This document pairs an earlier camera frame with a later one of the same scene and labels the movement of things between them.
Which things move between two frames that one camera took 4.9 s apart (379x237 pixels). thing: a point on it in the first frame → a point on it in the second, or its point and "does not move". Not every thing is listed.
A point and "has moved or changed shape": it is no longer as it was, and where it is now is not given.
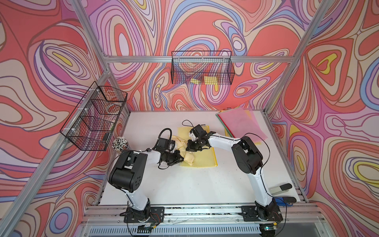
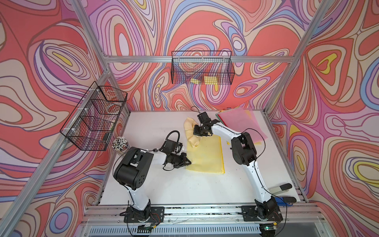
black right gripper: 190,148 → 196,132
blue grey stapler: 281,200 does not move
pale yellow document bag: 205,158 has moved or changed shape
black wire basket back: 202,67 does not move
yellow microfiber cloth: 181,145 → 189,124
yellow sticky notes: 208,80 does not move
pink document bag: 243,122 does not move
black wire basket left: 90,126 does not move
